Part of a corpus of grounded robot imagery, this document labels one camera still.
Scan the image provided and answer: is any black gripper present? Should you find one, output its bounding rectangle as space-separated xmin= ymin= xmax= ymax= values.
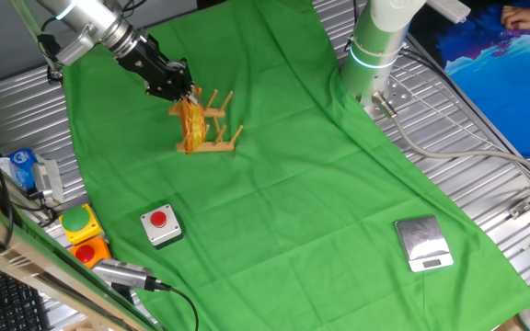
xmin=118 ymin=32 xmax=200 ymax=105

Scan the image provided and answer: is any orange yellow woven dish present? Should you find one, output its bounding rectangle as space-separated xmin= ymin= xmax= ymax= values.
xmin=179 ymin=86 xmax=209 ymax=155

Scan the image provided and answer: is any wooden peg dish rack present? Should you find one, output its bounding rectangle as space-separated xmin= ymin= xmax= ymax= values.
xmin=168 ymin=89 xmax=244 ymax=154

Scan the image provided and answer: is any bare person hand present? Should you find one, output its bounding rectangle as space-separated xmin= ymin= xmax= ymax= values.
xmin=500 ymin=5 xmax=530 ymax=30

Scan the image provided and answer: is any white box large red button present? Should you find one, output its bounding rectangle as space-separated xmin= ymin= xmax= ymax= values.
xmin=139 ymin=203 xmax=184 ymax=249

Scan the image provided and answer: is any green cloth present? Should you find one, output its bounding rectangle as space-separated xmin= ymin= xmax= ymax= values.
xmin=61 ymin=0 xmax=530 ymax=331

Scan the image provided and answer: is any yellow box green button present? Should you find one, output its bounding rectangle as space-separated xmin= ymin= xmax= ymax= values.
xmin=59 ymin=203 xmax=104 ymax=245

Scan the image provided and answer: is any blue white tissue pack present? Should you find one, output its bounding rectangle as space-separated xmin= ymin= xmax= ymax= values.
xmin=0 ymin=147 xmax=40 ymax=192

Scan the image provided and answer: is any orange box red button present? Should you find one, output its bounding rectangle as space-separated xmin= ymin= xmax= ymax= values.
xmin=69 ymin=235 xmax=113 ymax=270

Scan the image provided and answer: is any black keyboard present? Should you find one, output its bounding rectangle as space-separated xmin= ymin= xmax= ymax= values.
xmin=0 ymin=259 xmax=52 ymax=331

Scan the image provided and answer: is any white power strip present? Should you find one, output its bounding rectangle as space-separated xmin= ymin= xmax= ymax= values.
xmin=425 ymin=0 xmax=472 ymax=24

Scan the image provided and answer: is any silver kitchen scale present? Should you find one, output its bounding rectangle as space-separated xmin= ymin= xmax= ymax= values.
xmin=393 ymin=214 xmax=455 ymax=274

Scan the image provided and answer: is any blue printed poster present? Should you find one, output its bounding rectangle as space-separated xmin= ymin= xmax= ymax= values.
xmin=409 ymin=0 xmax=530 ymax=160

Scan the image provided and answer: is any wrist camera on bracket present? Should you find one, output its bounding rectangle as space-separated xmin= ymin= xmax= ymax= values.
xmin=37 ymin=29 xmax=98 ymax=84

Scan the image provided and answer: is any silver ribbed box camera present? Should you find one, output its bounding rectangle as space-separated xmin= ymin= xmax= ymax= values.
xmin=31 ymin=159 xmax=65 ymax=204

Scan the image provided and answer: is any silver cylindrical camera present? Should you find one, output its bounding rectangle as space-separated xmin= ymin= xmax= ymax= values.
xmin=90 ymin=257 xmax=173 ymax=304

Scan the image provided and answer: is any black hanging cable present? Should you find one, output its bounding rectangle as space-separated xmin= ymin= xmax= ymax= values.
xmin=0 ymin=151 xmax=16 ymax=249

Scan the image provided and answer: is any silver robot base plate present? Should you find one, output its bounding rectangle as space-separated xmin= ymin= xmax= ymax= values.
xmin=361 ymin=75 xmax=413 ymax=120

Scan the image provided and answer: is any tan frame bar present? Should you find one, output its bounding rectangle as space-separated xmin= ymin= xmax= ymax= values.
xmin=0 ymin=137 xmax=163 ymax=331

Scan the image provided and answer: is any black camera cable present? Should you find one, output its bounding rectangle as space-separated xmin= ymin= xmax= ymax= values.
xmin=154 ymin=282 xmax=201 ymax=331

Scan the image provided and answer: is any grey base cable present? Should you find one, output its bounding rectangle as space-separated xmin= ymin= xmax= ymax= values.
xmin=373 ymin=91 xmax=530 ymax=183

